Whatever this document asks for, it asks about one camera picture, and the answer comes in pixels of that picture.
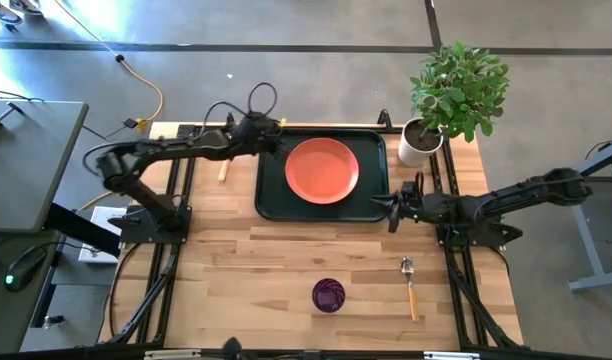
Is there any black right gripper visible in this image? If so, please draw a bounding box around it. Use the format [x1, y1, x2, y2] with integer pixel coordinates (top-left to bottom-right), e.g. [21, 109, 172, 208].
[369, 172, 437, 234]

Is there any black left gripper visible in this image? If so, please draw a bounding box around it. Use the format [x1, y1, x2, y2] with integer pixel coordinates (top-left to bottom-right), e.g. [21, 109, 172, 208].
[234, 112, 290, 160]

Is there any spoon with wooden handle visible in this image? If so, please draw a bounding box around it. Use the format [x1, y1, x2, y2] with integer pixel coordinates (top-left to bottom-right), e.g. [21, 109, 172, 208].
[400, 255, 421, 323]

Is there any purple translucent cup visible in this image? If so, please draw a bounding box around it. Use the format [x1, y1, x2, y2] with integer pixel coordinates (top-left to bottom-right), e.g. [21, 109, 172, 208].
[311, 277, 347, 314]

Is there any orange round plate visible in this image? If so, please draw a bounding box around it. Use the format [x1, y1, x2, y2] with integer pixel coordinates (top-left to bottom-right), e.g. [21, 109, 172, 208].
[284, 137, 361, 206]

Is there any dark green plastic tray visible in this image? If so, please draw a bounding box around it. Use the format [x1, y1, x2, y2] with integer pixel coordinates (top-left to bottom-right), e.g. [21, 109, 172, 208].
[254, 128, 390, 223]

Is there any white cylindrical plant pot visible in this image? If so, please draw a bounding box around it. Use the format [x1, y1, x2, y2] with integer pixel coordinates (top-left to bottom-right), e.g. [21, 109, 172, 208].
[397, 117, 446, 168]

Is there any green leafy plant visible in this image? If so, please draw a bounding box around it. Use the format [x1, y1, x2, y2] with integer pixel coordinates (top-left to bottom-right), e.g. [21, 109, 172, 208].
[409, 41, 511, 144]

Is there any white paper booklet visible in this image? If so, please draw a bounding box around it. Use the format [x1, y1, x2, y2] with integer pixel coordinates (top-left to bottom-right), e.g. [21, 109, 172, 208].
[77, 205, 128, 265]

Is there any grey desk top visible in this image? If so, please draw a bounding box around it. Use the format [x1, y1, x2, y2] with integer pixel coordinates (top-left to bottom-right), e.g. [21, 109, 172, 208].
[0, 98, 90, 235]

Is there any black computer mouse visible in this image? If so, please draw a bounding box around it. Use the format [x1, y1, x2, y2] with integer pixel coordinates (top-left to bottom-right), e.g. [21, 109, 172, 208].
[3, 245, 48, 293]

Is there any person's shoe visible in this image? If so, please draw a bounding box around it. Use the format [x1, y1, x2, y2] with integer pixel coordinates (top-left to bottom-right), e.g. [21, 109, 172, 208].
[0, 2, 25, 27]
[8, 0, 43, 16]

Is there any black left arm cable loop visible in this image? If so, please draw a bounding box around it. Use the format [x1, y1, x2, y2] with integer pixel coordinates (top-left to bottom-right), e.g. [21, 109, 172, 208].
[198, 81, 279, 140]

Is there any black right aluminium frame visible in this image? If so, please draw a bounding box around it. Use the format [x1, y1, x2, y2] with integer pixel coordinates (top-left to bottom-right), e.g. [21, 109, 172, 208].
[429, 139, 525, 351]

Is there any black aluminium frame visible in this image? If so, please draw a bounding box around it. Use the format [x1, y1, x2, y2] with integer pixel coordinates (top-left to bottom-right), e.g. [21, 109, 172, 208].
[98, 123, 198, 347]
[429, 139, 525, 351]

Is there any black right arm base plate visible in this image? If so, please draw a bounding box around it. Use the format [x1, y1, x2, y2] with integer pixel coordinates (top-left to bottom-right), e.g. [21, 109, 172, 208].
[437, 222, 525, 249]

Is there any yellow floor cable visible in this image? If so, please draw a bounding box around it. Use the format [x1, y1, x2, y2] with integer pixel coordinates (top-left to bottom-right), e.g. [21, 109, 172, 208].
[53, 0, 165, 132]

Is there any silver metal bracket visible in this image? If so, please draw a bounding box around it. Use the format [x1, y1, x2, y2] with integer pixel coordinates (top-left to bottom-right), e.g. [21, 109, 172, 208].
[423, 350, 481, 360]
[143, 349, 203, 360]

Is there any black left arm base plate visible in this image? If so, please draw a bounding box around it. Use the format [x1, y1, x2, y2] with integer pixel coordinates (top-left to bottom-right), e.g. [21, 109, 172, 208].
[118, 203, 193, 245]

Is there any black left aluminium frame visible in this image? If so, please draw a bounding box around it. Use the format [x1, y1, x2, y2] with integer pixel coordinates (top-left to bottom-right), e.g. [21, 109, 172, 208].
[98, 123, 198, 347]

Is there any grey metal table frame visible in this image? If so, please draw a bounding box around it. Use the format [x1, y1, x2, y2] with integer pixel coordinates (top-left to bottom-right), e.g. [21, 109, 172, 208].
[567, 140, 612, 294]

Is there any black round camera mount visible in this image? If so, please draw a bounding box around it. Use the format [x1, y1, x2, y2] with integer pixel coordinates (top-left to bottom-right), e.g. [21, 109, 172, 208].
[220, 336, 245, 360]

